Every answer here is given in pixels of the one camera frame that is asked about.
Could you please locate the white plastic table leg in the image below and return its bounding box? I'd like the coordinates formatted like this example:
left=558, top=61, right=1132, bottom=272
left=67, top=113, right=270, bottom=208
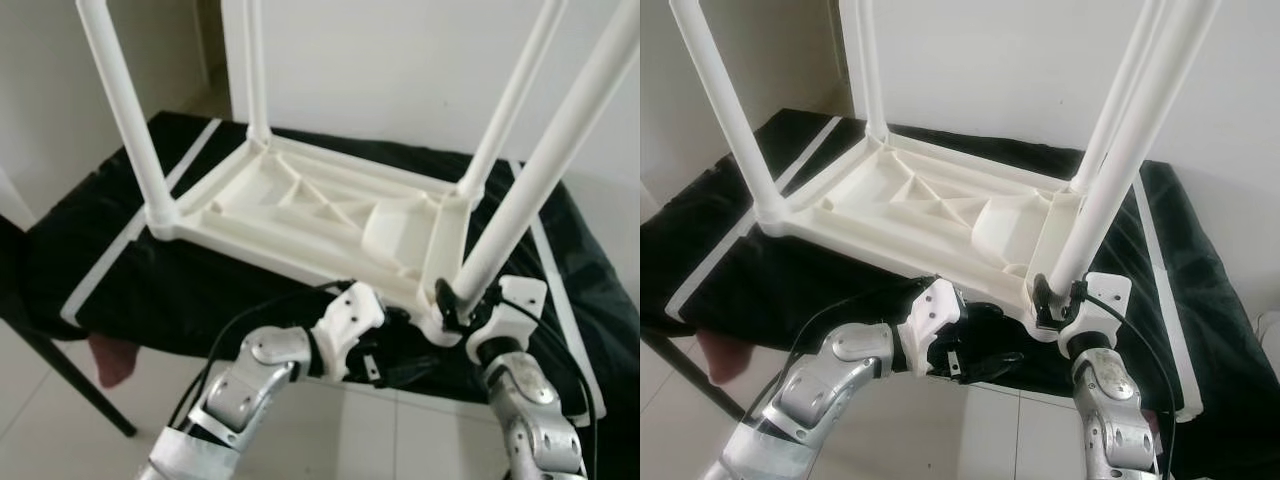
left=1048, top=0, right=1223, bottom=296
left=452, top=0, right=641, bottom=306
left=238, top=0, right=275, bottom=144
left=666, top=0, right=798, bottom=237
left=852, top=0, right=893, bottom=143
left=75, top=0, right=184, bottom=241
left=1068, top=0, right=1173, bottom=196
left=456, top=0, right=573, bottom=199

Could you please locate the black table cloth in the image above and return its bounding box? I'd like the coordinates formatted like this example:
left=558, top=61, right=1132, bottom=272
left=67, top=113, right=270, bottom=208
left=0, top=110, right=641, bottom=480
left=640, top=108, right=1280, bottom=480

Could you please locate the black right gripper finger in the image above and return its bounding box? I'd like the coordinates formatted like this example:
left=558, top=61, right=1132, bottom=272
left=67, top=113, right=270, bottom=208
left=435, top=280, right=471, bottom=336
left=1030, top=275, right=1063, bottom=326

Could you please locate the white plastic table top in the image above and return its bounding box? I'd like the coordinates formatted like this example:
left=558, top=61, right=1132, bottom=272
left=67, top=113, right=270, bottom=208
left=145, top=135, right=486, bottom=346
left=755, top=130, right=1091, bottom=341

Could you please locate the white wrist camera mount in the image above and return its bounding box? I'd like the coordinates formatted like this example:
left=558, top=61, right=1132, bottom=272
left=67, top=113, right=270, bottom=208
left=312, top=282, right=386, bottom=381
left=465, top=276, right=549, bottom=361
left=897, top=278, right=964, bottom=379
left=1055, top=272, right=1134, bottom=346

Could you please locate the pink cloth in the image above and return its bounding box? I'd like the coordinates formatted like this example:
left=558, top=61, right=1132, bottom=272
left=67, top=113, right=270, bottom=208
left=88, top=335, right=141, bottom=389
left=698, top=330, right=751, bottom=386

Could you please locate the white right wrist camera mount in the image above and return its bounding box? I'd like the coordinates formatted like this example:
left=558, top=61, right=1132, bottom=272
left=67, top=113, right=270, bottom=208
left=1055, top=272, right=1134, bottom=346
left=465, top=276, right=549, bottom=361

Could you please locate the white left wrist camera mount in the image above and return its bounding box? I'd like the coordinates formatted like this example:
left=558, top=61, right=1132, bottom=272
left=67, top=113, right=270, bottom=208
left=897, top=278, right=964, bottom=379
left=312, top=282, right=386, bottom=381

